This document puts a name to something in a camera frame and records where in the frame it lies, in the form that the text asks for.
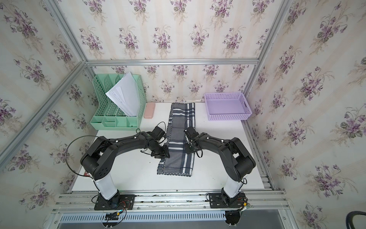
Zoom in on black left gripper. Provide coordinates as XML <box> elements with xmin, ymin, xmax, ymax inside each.
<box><xmin>149</xmin><ymin>142</ymin><xmax>172</xmax><ymax>159</ymax></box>

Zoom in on grey plaid pillowcase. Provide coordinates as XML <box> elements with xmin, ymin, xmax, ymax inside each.
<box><xmin>157</xmin><ymin>103</ymin><xmax>195</xmax><ymax>177</ymax></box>

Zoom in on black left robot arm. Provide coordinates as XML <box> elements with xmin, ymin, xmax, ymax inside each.
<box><xmin>80</xmin><ymin>127</ymin><xmax>170</xmax><ymax>201</ymax></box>

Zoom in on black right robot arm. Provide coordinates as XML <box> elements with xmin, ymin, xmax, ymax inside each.
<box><xmin>184</xmin><ymin>127</ymin><xmax>256</xmax><ymax>206</ymax></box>

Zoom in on pink eraser block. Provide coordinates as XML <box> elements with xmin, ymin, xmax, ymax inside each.
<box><xmin>144</xmin><ymin>102</ymin><xmax>156</xmax><ymax>119</ymax></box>

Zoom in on purple plastic basket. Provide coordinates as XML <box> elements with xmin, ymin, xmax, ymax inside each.
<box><xmin>205</xmin><ymin>92</ymin><xmax>252</xmax><ymax>121</ymax></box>

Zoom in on green mesh file organizer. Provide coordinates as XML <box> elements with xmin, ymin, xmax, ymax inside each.
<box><xmin>90</xmin><ymin>73</ymin><xmax>147</xmax><ymax>131</ymax></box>

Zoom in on white paper sheets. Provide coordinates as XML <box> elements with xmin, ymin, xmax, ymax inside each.
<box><xmin>105</xmin><ymin>72</ymin><xmax>140</xmax><ymax>116</ymax></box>

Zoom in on black chair edge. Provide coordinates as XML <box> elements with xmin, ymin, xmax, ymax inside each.
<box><xmin>345</xmin><ymin>211</ymin><xmax>366</xmax><ymax>229</ymax></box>

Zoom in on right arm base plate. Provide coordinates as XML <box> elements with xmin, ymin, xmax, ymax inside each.
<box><xmin>206</xmin><ymin>192</ymin><xmax>248</xmax><ymax>209</ymax></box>

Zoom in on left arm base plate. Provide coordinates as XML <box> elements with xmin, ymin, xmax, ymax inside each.
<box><xmin>94</xmin><ymin>194</ymin><xmax>136</xmax><ymax>211</ymax></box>

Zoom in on small circuit board with wires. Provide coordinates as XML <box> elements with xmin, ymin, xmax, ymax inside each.
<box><xmin>104</xmin><ymin>210</ymin><xmax>127</xmax><ymax>222</ymax></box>

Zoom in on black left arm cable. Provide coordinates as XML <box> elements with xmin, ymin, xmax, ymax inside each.
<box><xmin>65</xmin><ymin>135</ymin><xmax>99</xmax><ymax>179</ymax></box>

